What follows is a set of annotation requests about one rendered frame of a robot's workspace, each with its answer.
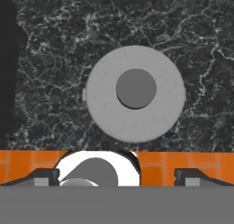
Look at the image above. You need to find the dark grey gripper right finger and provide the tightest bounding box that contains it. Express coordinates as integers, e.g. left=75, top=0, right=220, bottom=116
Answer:
left=174, top=168, right=234, bottom=187

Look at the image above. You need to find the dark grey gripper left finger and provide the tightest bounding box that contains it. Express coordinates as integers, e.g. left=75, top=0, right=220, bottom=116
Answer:
left=0, top=168, right=60, bottom=187

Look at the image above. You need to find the white blender jug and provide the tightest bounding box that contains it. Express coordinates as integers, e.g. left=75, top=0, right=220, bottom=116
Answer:
left=53, top=150, right=142, bottom=187

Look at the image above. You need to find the grey round blender lid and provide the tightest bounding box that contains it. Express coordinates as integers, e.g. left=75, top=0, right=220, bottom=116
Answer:
left=82, top=45, right=186, bottom=144

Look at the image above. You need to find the black appliance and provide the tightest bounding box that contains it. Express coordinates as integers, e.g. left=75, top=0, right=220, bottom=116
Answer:
left=0, top=0, right=28, bottom=144

